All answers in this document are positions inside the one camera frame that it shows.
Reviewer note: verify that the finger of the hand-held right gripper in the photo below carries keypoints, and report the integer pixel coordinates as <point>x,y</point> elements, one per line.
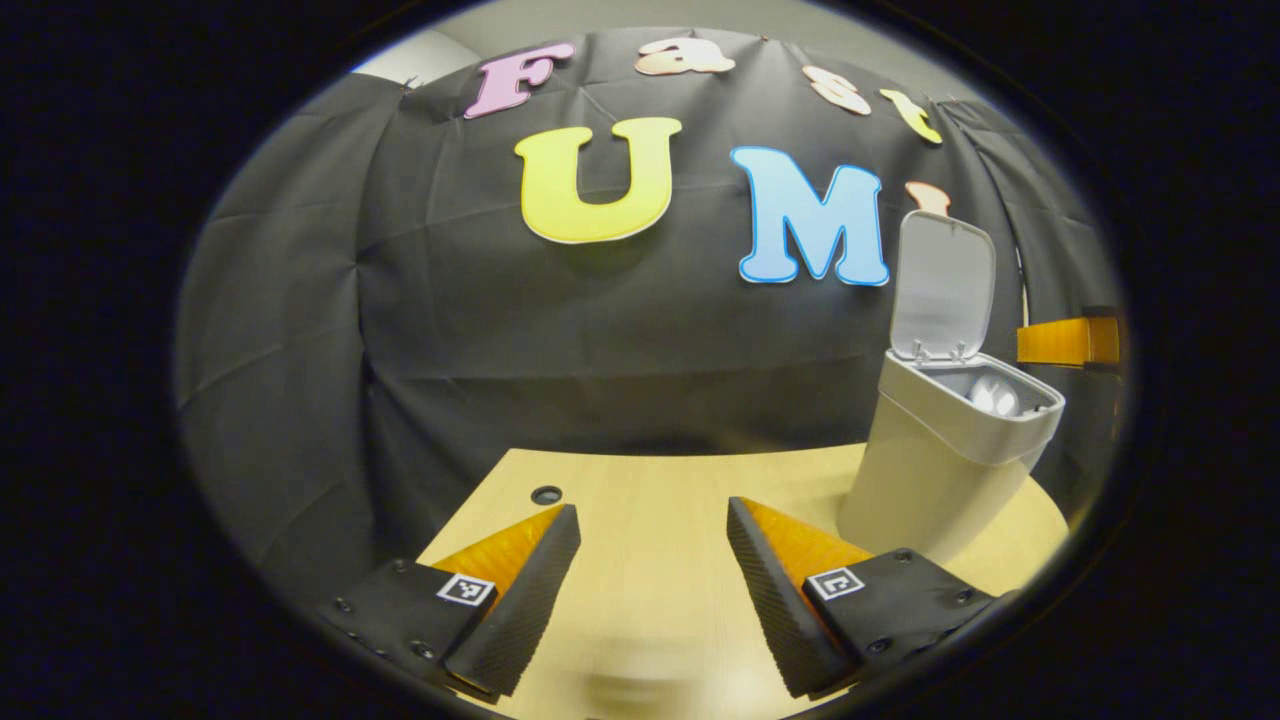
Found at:
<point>1065,342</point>

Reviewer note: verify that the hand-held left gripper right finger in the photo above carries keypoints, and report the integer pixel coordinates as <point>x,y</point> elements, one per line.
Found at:
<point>775,600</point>

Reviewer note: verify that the black backdrop cloth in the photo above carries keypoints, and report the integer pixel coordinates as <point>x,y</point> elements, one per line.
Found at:
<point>600,350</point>

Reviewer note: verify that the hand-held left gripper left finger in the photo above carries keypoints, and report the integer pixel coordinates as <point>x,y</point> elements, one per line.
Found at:
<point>525,600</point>

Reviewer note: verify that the wooden desktop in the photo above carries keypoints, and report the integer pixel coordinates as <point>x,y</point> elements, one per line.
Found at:
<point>650,520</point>

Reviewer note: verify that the white desktop garbage bin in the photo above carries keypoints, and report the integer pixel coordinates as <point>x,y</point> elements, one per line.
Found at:
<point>930,480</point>

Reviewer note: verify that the white paper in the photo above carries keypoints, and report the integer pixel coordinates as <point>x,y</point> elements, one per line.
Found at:
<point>995,398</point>

